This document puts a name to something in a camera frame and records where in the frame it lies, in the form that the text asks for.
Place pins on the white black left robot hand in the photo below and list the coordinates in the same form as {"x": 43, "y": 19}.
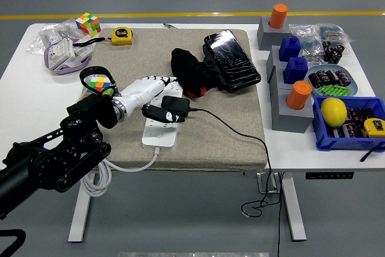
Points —
{"x": 136, "y": 91}

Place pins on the black power adapter plug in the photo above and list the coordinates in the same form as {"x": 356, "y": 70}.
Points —
{"x": 176, "y": 103}

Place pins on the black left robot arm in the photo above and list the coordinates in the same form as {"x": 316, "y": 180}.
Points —
{"x": 75, "y": 142}

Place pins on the grey-brown fabric mat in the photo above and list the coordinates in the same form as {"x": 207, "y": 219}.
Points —
{"x": 144, "y": 58}

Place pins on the colourful stickerless puzzle cube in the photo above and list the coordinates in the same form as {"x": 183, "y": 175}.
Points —
{"x": 97, "y": 84}

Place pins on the white power strip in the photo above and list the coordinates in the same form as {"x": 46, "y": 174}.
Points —
{"x": 159, "y": 138}

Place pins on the black cloth with red patch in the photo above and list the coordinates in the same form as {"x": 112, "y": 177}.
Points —
{"x": 188, "y": 69}

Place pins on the black phone holder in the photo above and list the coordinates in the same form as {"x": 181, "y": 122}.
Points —
{"x": 210, "y": 63}

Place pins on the purple-rimmed tray of white parts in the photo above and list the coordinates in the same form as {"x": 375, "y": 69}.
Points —
{"x": 60, "y": 55}

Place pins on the black smartphone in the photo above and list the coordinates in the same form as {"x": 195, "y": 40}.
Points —
{"x": 231, "y": 58}

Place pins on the clear bags of white parts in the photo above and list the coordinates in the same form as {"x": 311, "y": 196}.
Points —
{"x": 49, "y": 32}

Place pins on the white table leg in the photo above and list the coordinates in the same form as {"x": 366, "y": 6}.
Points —
{"x": 79, "y": 215}
{"x": 294, "y": 209}

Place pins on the grey socket block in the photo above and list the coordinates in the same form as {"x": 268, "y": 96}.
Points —
{"x": 264, "y": 35}
{"x": 273, "y": 55}
{"x": 288, "y": 121}

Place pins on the blue square peg block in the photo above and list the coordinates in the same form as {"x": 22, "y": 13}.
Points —
{"x": 289, "y": 49}
{"x": 296, "y": 70}

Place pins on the orange cylinder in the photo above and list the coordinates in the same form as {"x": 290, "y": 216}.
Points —
{"x": 298, "y": 96}
{"x": 278, "y": 16}

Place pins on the clear bag of small parts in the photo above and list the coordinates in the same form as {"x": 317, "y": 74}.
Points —
{"x": 305, "y": 38}

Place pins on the dark cylindrical capacitor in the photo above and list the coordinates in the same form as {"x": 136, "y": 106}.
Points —
{"x": 332, "y": 76}
{"x": 343, "y": 77}
{"x": 315, "y": 79}
{"x": 323, "y": 77}

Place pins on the green battery cluster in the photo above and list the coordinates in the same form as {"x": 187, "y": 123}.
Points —
{"x": 334, "y": 90}

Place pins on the yellow lemon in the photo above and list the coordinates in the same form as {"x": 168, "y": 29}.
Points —
{"x": 333, "y": 112}

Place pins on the cluster of standing dark capacitors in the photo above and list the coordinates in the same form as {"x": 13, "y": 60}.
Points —
{"x": 333, "y": 51}

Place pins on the clear bag with blue coil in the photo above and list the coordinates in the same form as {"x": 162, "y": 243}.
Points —
{"x": 334, "y": 32}

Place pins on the blue plastic bin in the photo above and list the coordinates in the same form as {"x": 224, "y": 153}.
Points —
{"x": 340, "y": 144}

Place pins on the black table control panel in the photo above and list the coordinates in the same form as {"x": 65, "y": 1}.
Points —
{"x": 329, "y": 175}

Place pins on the light blue oval plate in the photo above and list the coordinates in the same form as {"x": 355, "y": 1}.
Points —
{"x": 355, "y": 87}

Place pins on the pile of dark capacitors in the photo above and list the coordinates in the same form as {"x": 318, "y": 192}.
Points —
{"x": 353, "y": 121}

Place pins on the yellow tape measure with label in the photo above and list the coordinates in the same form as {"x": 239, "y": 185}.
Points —
{"x": 374, "y": 127}

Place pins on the colourful cube with white frame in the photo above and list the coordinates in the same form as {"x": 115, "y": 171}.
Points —
{"x": 88, "y": 23}

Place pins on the metal bracket under table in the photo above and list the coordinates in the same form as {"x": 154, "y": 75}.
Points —
{"x": 261, "y": 183}

